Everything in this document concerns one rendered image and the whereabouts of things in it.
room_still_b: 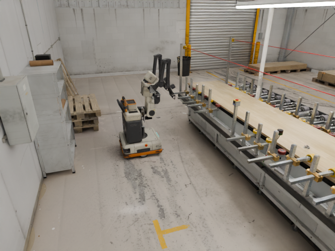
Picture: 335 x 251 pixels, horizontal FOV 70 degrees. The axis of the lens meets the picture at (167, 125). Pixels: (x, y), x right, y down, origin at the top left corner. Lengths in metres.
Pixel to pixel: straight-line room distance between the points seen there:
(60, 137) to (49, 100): 0.56
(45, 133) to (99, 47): 6.48
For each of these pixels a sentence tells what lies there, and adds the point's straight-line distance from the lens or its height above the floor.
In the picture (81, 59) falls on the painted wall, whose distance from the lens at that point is 9.84.
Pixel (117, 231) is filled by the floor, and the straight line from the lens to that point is 3.03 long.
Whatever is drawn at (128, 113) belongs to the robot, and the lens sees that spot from 3.84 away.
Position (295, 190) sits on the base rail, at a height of 0.70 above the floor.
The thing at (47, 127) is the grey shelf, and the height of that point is 0.82.
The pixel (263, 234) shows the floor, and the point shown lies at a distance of 3.13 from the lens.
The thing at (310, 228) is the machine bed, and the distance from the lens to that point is 3.12.
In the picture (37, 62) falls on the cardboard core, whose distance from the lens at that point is 3.98.
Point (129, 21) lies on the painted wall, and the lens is 9.85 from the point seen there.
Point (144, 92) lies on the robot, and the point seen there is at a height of 1.09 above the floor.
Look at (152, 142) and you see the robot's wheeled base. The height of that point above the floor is 0.27.
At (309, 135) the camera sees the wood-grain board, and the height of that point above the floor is 0.90.
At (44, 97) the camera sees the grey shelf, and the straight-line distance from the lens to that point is 3.55.
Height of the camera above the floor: 2.23
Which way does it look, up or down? 25 degrees down
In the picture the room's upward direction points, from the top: straight up
